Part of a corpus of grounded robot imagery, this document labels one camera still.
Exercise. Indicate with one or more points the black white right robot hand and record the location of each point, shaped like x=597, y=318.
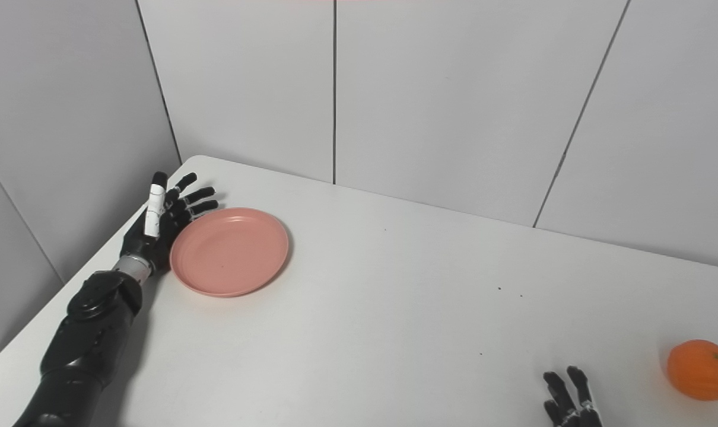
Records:
x=572, y=412

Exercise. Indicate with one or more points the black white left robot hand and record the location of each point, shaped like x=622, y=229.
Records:
x=151, y=243

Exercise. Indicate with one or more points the pink round plate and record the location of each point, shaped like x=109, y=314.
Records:
x=228, y=252

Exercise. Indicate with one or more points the orange fruit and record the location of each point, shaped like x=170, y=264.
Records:
x=703, y=370

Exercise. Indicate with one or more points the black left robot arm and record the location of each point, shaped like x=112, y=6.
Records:
x=86, y=344

